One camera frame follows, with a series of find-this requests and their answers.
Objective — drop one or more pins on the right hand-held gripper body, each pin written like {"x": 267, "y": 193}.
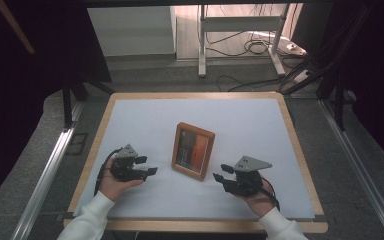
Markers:
{"x": 246, "y": 183}

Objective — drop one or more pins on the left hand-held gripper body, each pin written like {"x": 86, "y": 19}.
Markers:
{"x": 125, "y": 168}

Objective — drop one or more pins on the wooden photo frame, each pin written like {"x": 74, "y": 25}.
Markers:
{"x": 193, "y": 151}

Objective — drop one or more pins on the person's left hand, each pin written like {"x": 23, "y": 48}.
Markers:
{"x": 108, "y": 185}

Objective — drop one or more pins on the person's right hand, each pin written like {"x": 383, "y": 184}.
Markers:
{"x": 260, "y": 204}

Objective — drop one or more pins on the black metal stand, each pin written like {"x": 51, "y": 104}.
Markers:
{"x": 67, "y": 106}
{"x": 339, "y": 110}

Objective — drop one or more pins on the white board panel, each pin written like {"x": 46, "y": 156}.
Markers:
{"x": 130, "y": 30}

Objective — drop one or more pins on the white power strip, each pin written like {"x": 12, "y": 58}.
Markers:
{"x": 293, "y": 46}

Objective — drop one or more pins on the wooden stick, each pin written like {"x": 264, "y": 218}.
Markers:
{"x": 15, "y": 26}

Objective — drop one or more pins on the aluminium rail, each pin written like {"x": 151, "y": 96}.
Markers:
{"x": 43, "y": 186}
{"x": 363, "y": 173}

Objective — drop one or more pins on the white metal stand frame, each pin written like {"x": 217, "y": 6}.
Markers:
{"x": 240, "y": 23}

